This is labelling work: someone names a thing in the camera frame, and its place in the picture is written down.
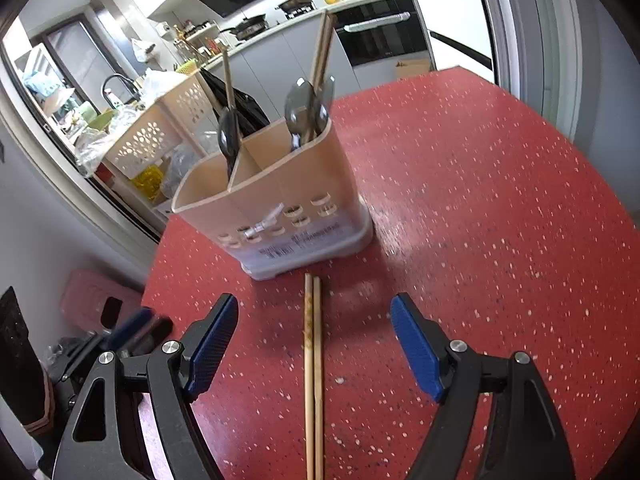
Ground green plastic tub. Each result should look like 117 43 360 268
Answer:
69 102 117 134

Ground blue bag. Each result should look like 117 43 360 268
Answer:
22 72 62 94

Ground black spoon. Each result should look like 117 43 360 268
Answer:
218 106 244 182

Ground beige plastic utensil holder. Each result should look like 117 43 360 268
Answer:
171 116 374 281

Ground black wok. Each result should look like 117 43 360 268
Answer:
219 13 269 41

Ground clear plastic bags pile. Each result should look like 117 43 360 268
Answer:
74 69 202 177

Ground white tall cabinet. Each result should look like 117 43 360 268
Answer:
414 0 497 74

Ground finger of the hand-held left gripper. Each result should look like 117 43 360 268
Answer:
107 308 155 354
124 315 175 357

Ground brown cardboard box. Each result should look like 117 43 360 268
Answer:
394 58 432 80

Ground yellow packet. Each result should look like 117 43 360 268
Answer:
130 161 167 202

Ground silver metal spoon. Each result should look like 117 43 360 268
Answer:
284 77 314 152

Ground dark framed sliding door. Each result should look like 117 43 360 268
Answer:
0 11 128 163

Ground grey kitchen cabinets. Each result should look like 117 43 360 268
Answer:
204 9 362 107

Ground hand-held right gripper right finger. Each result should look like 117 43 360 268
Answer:
389 292 577 480

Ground white hanging plastic bag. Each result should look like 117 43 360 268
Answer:
130 37 156 64

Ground open cardboard box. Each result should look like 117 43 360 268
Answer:
39 87 77 114

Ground black kitchen faucet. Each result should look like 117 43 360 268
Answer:
101 73 139 107

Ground pink stool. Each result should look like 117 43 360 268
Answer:
59 268 147 332

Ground black built-in oven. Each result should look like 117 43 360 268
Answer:
332 0 432 67

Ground black speckled board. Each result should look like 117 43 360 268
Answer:
0 285 52 427

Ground spice rack with bottles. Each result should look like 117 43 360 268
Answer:
171 19 224 59

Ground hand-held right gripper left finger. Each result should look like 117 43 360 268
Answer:
52 292 240 480

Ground brown wooden chopstick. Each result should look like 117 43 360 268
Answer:
308 10 331 84
221 49 239 111
303 273 316 480
313 11 335 86
312 275 325 480

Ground black bag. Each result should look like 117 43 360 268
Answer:
199 66 272 139

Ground dark metal spoon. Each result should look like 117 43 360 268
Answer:
311 76 337 133

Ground beige perforated storage cart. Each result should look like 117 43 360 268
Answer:
101 74 222 222

